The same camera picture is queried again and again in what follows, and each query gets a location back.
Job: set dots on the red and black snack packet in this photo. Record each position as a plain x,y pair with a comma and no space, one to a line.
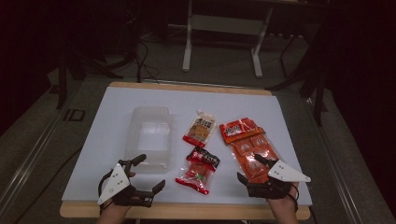
197,174

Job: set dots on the white table mat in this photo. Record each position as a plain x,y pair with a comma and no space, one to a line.
202,99

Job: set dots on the aluminium rail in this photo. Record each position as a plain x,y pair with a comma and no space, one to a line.
336,168
28,161

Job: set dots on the white metal stand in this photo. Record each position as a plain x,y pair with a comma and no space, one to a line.
186,46

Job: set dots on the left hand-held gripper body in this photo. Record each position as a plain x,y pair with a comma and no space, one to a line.
115,182

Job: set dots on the orange snack packet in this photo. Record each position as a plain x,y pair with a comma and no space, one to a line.
246,146

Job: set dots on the person's right hand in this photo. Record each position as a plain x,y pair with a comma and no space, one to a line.
285,207

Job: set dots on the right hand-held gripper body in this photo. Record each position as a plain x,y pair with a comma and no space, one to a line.
285,174

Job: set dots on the person's left hand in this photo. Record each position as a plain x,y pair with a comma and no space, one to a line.
113,211

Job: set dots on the beige snack packet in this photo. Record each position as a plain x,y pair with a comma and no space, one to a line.
200,129

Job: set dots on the clear plastic container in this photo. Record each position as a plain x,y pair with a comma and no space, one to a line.
151,137

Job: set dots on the black metal stand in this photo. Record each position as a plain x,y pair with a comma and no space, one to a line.
319,102
61,87

